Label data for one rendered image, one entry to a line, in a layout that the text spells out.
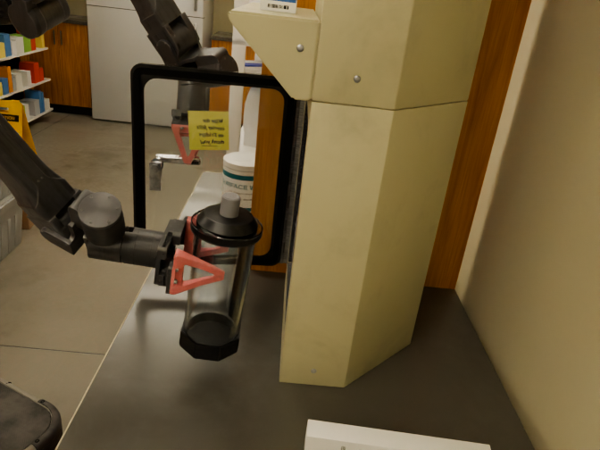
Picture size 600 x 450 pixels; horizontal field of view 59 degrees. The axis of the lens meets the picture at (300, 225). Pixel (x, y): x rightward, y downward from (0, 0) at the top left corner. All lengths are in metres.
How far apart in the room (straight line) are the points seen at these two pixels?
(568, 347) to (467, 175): 0.43
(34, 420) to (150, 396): 1.06
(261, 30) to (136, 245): 0.36
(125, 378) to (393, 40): 0.65
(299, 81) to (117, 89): 5.31
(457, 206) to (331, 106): 0.56
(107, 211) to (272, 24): 0.33
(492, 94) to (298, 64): 0.54
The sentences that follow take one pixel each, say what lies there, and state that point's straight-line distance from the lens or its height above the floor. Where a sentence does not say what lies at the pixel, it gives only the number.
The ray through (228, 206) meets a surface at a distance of 0.78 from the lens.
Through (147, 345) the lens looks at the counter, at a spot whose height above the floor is 0.94.
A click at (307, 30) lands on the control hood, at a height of 1.50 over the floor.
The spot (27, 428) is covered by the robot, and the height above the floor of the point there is 0.24.
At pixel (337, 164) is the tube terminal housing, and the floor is 1.33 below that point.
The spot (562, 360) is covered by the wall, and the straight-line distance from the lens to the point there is 0.94.
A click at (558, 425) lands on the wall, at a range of 0.96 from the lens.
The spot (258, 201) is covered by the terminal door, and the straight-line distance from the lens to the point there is 1.08.
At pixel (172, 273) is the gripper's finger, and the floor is 1.16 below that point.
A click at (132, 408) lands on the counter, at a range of 0.89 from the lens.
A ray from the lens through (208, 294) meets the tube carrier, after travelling 0.82.
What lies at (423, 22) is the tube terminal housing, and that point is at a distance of 0.74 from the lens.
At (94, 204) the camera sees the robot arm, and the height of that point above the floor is 1.25.
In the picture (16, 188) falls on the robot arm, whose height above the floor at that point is 1.25.
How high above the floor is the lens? 1.55
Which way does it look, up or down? 24 degrees down
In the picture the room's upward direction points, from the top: 7 degrees clockwise
